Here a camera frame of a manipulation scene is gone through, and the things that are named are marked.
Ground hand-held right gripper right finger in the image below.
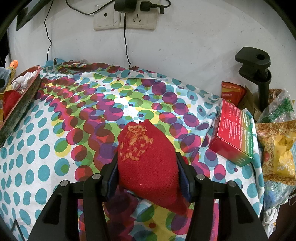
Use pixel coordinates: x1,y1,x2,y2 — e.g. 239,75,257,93
176,152,262,241

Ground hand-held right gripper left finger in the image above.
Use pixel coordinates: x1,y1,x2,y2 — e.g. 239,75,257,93
28,158,119,241

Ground red knitted sock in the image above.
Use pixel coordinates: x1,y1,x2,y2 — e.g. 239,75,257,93
117,119,189,215
3,90,22,113

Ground round red tray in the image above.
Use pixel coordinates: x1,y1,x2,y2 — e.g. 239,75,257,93
0,65,42,147

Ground white socks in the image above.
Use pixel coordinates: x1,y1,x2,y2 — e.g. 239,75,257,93
11,71,38,90

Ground yellow knitted duck toy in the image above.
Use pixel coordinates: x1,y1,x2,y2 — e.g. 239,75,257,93
6,60,19,91

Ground polka dot tablecloth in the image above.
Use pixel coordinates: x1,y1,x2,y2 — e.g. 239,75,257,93
0,58,265,241

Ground red and green box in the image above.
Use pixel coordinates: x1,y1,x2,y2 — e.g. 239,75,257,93
208,98,255,167

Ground clear plastic bag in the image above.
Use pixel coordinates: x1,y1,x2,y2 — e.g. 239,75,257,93
262,178,296,209

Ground yellow snack bag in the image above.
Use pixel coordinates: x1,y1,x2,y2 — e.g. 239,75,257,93
255,120,296,183

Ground red foil packet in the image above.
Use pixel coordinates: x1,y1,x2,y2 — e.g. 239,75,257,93
221,81,247,106

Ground green and white snack bag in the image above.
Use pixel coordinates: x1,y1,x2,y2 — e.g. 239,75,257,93
257,89,296,123

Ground black power adapter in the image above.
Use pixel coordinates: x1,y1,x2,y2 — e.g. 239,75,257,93
114,0,139,13

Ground black plug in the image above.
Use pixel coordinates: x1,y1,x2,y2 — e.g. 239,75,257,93
139,0,166,14

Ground black television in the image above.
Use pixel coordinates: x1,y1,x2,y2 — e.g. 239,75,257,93
16,0,55,30

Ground black adapter cable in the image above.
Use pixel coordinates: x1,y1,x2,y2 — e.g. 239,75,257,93
123,13,131,69

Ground black clamp mount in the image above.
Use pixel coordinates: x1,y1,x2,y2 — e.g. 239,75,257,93
234,46,272,112

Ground black television cable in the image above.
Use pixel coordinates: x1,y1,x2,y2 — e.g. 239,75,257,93
43,9,53,61

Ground white wall socket plate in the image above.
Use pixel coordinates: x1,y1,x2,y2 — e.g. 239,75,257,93
93,9,121,31
119,0,160,30

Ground black looping cable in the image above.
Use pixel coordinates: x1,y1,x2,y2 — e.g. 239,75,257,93
65,0,116,16

